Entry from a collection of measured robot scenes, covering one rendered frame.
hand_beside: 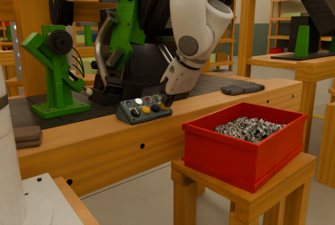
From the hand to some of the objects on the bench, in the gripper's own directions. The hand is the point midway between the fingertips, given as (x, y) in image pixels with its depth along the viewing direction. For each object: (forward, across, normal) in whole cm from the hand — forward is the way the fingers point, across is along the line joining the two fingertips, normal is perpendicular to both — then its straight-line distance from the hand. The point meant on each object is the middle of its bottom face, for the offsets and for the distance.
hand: (167, 99), depth 87 cm
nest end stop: (+17, +5, -18) cm, 25 cm away
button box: (+10, +5, +1) cm, 12 cm away
